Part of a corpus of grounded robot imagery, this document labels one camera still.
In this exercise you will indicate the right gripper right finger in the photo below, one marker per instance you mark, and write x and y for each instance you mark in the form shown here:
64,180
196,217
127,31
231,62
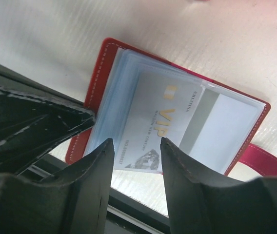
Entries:
203,201

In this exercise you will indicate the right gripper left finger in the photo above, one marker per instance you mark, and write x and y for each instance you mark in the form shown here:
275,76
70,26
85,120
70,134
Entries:
73,200

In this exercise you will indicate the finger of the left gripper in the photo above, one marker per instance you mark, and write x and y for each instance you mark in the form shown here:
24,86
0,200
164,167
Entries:
32,125

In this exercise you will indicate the red leather card holder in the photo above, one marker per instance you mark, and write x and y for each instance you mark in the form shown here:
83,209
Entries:
219,133

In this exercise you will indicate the white VIP credit card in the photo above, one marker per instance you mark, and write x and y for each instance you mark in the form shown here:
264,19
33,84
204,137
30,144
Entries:
162,106

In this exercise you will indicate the aluminium front rail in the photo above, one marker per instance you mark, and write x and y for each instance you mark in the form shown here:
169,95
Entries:
124,214

